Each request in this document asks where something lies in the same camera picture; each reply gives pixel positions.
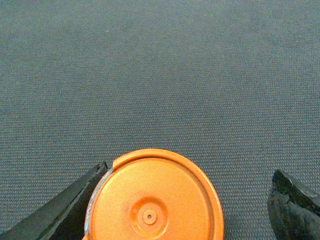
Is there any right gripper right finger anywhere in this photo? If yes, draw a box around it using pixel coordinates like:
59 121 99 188
267 169 320 240

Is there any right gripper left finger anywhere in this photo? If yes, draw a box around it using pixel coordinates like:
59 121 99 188
0 162 108 240

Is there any orange round cap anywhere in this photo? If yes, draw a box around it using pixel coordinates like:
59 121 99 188
83 148 225 240

